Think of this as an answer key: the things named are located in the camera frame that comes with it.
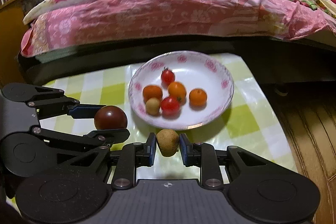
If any dark bed frame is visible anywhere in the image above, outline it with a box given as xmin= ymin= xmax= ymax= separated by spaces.
xmin=18 ymin=35 xmax=335 ymax=85

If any dark purple tomato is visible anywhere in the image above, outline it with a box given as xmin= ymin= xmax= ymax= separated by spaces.
xmin=94 ymin=106 xmax=127 ymax=130

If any red cherry tomato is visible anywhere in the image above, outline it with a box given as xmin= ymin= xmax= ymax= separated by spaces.
xmin=161 ymin=96 xmax=180 ymax=116
xmin=161 ymin=68 xmax=175 ymax=86

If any white floral plate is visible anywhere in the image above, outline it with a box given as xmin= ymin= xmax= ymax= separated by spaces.
xmin=128 ymin=51 xmax=235 ymax=131

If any orange tangerine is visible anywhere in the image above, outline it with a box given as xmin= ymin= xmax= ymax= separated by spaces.
xmin=142 ymin=85 xmax=163 ymax=102
xmin=167 ymin=81 xmax=187 ymax=103
xmin=189 ymin=88 xmax=207 ymax=107

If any green checkered tablecloth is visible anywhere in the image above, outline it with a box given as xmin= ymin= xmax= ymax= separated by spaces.
xmin=48 ymin=51 xmax=295 ymax=170

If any wooden side cabinet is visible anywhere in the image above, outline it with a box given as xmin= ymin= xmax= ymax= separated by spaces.
xmin=0 ymin=0 xmax=29 ymax=86

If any brown longan fruit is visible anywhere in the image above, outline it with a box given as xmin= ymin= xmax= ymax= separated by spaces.
xmin=145 ymin=98 xmax=161 ymax=116
xmin=156 ymin=129 xmax=179 ymax=157

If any pink floral bed sheet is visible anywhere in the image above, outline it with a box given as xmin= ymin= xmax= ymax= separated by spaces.
xmin=21 ymin=0 xmax=335 ymax=57

